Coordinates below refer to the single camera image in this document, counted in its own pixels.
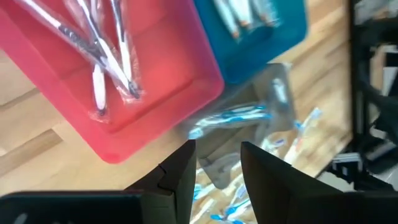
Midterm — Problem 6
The blue plastic bin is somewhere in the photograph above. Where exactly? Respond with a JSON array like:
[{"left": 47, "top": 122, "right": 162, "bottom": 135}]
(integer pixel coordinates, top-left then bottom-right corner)
[{"left": 193, "top": 0, "right": 309, "bottom": 85}]

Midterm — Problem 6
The orange toothbrush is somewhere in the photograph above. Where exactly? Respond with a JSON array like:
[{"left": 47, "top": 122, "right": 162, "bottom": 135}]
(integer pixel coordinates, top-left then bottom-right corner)
[
  {"left": 251, "top": 0, "right": 281, "bottom": 28},
  {"left": 214, "top": 0, "right": 241, "bottom": 40},
  {"left": 233, "top": 0, "right": 253, "bottom": 29}
]

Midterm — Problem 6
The red plastic bin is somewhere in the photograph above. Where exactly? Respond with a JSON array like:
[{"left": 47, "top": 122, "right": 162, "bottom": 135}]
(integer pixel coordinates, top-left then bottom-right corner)
[{"left": 0, "top": 0, "right": 225, "bottom": 165}]

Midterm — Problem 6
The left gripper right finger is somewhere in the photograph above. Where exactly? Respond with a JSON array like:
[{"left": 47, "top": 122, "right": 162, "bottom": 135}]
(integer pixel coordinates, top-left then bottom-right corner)
[{"left": 241, "top": 141, "right": 345, "bottom": 224}]

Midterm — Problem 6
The clear smoky plastic bin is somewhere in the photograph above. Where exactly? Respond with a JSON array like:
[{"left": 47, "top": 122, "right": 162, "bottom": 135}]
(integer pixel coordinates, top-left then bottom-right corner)
[{"left": 175, "top": 62, "right": 298, "bottom": 191}]

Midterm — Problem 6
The blue toothbrush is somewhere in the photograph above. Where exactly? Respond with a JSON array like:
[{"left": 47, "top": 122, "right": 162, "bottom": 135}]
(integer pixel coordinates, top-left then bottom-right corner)
[
  {"left": 260, "top": 136, "right": 286, "bottom": 154},
  {"left": 192, "top": 182, "right": 218, "bottom": 202},
  {"left": 198, "top": 104, "right": 269, "bottom": 119},
  {"left": 225, "top": 183, "right": 252, "bottom": 218},
  {"left": 187, "top": 112, "right": 274, "bottom": 140},
  {"left": 208, "top": 212, "right": 249, "bottom": 224}
]

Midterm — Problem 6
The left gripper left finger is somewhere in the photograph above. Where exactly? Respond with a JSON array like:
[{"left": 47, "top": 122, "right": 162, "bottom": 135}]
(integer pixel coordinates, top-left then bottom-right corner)
[{"left": 124, "top": 139, "right": 197, "bottom": 224}]

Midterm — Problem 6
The plastic-wrapped toothbrush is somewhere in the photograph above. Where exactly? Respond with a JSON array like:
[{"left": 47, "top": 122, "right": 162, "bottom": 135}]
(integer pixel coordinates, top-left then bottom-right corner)
[{"left": 283, "top": 106, "right": 323, "bottom": 165}]

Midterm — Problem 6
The white wrapped toothbrush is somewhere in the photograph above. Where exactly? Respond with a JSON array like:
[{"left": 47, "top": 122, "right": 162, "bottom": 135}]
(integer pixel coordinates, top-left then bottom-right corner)
[{"left": 189, "top": 198, "right": 216, "bottom": 224}]

